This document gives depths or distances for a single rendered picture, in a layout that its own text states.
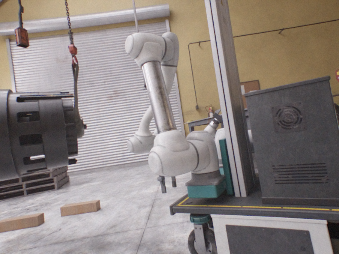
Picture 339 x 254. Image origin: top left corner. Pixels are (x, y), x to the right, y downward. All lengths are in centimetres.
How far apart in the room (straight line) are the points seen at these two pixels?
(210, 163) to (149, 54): 63
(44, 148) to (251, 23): 722
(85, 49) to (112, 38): 88
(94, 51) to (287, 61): 576
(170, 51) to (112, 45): 634
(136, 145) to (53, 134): 50
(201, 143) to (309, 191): 50
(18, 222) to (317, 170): 268
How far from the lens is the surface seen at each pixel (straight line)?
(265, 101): 115
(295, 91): 115
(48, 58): 818
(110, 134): 715
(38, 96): 165
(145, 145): 136
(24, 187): 528
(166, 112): 114
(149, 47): 124
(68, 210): 299
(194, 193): 124
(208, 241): 139
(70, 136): 162
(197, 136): 120
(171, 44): 135
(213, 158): 122
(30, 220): 295
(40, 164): 166
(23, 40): 183
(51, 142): 157
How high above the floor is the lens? 69
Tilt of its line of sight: 4 degrees up
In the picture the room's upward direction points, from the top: 8 degrees counter-clockwise
